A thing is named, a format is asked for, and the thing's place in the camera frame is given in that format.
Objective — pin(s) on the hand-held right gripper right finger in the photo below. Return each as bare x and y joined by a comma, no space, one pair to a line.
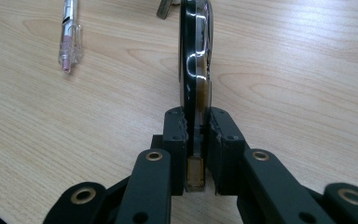
225,149

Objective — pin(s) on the black pen gold tip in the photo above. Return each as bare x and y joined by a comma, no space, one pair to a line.
195,62

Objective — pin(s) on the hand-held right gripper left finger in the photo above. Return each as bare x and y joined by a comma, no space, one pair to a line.
176,146

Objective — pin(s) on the clear pink ballpoint pen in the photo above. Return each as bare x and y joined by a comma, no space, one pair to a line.
70,40

